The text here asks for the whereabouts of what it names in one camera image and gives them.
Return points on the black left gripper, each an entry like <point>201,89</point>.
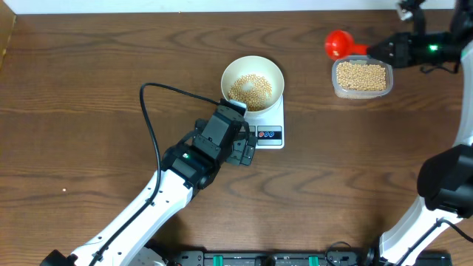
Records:
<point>239,143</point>

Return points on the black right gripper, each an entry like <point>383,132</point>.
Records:
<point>403,49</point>

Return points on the pile of soybeans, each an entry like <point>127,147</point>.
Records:
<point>361,77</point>

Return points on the red plastic scoop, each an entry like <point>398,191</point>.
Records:
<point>340,44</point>

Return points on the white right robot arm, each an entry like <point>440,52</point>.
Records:
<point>445,181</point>

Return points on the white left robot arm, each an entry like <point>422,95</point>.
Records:
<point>184,170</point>

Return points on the white digital kitchen scale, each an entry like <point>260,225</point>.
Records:
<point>268,126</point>

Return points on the soybeans in bowl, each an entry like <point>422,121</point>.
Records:
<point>252,90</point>

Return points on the cream bowl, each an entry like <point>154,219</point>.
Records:
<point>253,64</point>

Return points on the clear plastic container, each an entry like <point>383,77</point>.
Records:
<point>362,95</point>

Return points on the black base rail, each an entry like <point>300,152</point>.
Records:
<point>200,258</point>

